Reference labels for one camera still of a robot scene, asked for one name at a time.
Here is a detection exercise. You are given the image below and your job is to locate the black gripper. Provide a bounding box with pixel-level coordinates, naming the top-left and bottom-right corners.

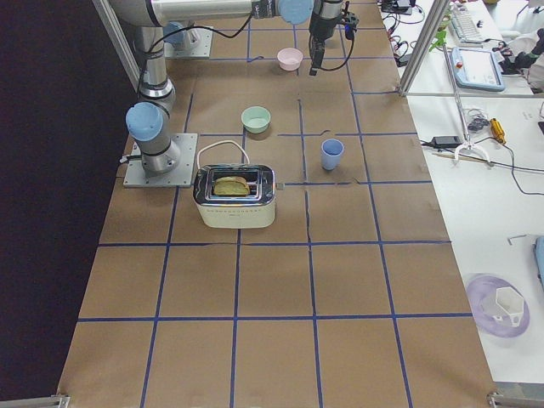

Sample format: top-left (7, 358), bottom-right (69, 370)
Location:
top-left (309, 18), bottom-right (337, 77)

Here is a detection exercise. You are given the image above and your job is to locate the blue cup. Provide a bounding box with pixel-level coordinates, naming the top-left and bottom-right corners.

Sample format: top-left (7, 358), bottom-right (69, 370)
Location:
top-left (320, 139), bottom-right (344, 171)

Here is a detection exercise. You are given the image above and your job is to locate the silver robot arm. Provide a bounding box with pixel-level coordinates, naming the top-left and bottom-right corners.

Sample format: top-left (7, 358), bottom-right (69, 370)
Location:
top-left (126, 27), bottom-right (179, 174)

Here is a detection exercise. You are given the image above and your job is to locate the pink bowl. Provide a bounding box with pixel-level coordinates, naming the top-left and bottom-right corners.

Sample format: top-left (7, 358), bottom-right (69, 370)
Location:
top-left (276, 48), bottom-right (303, 71)

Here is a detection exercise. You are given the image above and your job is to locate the green bowl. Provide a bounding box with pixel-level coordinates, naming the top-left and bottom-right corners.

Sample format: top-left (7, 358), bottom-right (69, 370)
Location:
top-left (241, 105), bottom-right (271, 133)

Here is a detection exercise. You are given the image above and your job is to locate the black power adapter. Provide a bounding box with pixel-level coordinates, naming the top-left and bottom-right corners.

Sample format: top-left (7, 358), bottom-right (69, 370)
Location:
top-left (431, 136), bottom-right (462, 149)

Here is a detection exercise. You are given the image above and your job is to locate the white keyboard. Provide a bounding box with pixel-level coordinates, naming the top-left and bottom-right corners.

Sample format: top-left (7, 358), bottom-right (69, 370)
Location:
top-left (450, 3), bottom-right (485, 43)

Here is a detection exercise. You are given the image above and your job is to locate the teach pendant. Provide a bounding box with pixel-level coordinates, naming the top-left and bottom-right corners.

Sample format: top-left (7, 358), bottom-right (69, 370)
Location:
top-left (450, 47), bottom-right (506, 92)

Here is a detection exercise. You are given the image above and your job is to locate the toast slice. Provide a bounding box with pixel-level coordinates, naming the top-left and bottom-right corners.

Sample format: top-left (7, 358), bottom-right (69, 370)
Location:
top-left (212, 176), bottom-right (251, 196)

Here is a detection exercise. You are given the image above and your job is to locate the cream toaster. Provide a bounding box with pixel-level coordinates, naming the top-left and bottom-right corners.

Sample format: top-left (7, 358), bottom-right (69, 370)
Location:
top-left (193, 164), bottom-right (276, 229)

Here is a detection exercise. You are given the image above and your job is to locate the white claw reacher stick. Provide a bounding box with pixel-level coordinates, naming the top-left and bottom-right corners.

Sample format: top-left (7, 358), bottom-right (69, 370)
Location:
top-left (441, 45), bottom-right (491, 166)

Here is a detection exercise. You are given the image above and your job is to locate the yellow tool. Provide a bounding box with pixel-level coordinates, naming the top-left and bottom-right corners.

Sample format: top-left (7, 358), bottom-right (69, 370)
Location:
top-left (490, 118), bottom-right (506, 145)

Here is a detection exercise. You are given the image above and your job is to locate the allen key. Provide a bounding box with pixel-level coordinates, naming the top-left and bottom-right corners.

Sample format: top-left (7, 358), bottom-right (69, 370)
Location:
top-left (507, 235), bottom-right (526, 246)

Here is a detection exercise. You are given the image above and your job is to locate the white hexagonal printed part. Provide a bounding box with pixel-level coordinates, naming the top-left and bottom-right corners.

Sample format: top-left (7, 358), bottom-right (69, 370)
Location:
top-left (491, 287), bottom-right (524, 327)

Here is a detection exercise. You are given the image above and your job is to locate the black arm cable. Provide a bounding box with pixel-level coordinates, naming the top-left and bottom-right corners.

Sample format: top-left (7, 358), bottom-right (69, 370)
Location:
top-left (136, 12), bottom-right (256, 94)

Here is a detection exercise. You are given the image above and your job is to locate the aluminium frame post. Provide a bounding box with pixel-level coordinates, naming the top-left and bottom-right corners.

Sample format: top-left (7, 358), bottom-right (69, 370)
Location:
top-left (398, 0), bottom-right (450, 96)

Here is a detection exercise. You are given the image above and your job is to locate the white power cable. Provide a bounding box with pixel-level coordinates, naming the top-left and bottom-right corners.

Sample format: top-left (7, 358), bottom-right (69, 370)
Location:
top-left (196, 140), bottom-right (250, 169)

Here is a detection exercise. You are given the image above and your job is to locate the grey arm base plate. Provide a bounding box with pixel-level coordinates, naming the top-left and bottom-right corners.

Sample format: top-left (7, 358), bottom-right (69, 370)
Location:
top-left (123, 133), bottom-right (198, 188)

